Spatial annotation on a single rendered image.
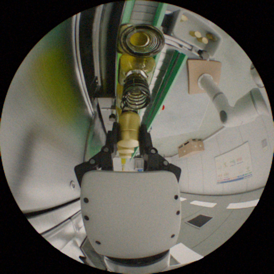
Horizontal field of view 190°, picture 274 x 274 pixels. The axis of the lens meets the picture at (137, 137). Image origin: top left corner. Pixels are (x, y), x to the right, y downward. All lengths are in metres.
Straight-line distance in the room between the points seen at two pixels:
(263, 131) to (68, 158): 3.79
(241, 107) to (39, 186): 0.51
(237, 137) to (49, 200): 3.85
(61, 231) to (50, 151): 0.16
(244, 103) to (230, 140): 3.51
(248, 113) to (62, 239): 0.56
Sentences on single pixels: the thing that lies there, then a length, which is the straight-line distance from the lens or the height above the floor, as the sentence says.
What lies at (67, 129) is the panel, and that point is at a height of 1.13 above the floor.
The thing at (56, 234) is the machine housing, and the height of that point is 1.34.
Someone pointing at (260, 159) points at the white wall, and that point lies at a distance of 3.67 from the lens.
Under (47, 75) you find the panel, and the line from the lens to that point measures 0.16.
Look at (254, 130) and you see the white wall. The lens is 3.64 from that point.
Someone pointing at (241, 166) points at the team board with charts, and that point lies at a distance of 3.74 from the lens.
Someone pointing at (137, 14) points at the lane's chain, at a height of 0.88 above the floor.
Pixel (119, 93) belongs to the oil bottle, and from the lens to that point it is 0.16.
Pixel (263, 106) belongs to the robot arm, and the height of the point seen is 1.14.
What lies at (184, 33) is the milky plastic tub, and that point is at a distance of 0.49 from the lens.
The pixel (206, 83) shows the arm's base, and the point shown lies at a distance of 0.55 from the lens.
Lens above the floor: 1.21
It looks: 24 degrees down
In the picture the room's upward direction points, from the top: 179 degrees clockwise
